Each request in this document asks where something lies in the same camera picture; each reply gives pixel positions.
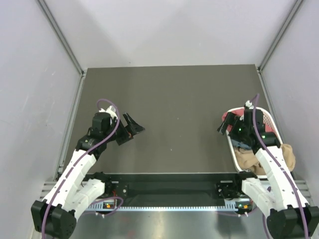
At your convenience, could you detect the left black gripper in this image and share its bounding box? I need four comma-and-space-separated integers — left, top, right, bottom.
104, 112, 145, 145

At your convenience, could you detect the red t shirt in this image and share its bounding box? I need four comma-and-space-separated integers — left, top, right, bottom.
222, 107, 276, 132

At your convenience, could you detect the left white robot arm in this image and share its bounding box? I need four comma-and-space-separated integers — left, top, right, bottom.
31, 105, 145, 239

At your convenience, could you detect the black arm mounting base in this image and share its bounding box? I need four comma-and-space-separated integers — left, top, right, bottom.
84, 172, 252, 199

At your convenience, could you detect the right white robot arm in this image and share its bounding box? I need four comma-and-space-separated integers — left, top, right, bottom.
217, 101, 319, 239

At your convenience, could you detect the blue t shirt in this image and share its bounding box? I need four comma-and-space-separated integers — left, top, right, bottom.
231, 139, 251, 150

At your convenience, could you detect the tan t shirt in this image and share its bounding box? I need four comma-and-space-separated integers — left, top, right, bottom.
234, 144, 296, 175

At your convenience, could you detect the white plastic laundry basket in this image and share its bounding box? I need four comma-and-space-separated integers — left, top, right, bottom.
226, 107, 283, 180

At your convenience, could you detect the right aluminium frame post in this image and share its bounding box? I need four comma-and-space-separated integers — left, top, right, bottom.
257, 0, 305, 74

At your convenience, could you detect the aluminium frame post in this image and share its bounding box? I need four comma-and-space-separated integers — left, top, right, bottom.
35, 0, 85, 76
257, 0, 305, 74

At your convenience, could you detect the grey slotted cable duct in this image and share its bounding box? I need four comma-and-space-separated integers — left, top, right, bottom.
88, 201, 254, 212

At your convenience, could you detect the aluminium front rail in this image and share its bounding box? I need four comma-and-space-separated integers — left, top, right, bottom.
39, 180, 312, 200

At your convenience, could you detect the left aluminium frame post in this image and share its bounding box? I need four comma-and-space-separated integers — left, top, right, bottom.
35, 0, 85, 76

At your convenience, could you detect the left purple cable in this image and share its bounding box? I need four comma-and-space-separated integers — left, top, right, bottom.
41, 99, 124, 236

